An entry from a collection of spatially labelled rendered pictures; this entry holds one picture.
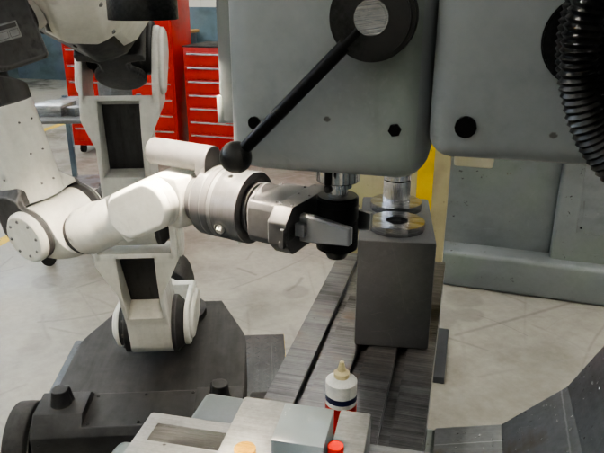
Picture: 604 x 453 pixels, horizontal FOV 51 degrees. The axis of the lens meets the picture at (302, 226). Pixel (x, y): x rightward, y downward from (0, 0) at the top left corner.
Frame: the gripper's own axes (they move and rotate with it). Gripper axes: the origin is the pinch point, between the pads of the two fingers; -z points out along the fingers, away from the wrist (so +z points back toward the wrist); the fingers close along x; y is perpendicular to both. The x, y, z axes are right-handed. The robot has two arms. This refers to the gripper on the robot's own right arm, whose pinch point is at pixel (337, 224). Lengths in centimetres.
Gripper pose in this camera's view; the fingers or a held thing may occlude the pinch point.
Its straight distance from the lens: 71.1
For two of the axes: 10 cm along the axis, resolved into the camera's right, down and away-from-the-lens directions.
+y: 0.0, 9.3, 3.6
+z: -8.7, -1.8, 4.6
